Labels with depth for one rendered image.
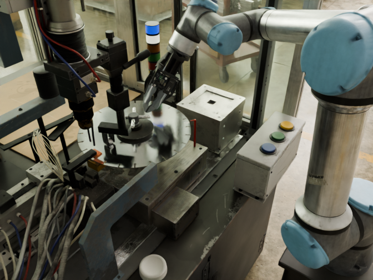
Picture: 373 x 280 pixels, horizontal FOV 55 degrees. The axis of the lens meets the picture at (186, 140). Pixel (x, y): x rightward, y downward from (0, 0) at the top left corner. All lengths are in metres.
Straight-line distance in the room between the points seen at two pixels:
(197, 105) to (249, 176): 0.33
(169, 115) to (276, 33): 0.41
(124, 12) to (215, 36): 0.72
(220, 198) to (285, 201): 1.11
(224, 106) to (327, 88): 0.70
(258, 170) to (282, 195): 1.19
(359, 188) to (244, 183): 0.35
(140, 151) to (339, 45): 0.59
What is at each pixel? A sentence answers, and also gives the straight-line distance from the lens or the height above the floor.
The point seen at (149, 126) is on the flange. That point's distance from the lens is 1.06.
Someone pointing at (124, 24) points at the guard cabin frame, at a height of 1.04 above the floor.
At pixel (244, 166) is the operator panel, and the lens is 1.08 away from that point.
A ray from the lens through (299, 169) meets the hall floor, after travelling 2.44.
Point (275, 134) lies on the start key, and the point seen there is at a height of 0.91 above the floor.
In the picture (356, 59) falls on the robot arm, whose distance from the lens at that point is 0.58.
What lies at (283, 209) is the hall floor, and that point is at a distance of 2.17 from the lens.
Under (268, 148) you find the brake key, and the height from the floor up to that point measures 0.91.
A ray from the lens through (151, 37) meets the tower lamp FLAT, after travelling 1.22.
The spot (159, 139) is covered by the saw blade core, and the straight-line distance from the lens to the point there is 1.02.
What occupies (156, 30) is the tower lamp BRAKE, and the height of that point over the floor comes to 1.14.
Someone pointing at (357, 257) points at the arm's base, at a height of 0.81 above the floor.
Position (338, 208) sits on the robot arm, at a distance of 0.78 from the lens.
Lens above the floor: 1.57
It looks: 38 degrees down
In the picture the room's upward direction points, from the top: straight up
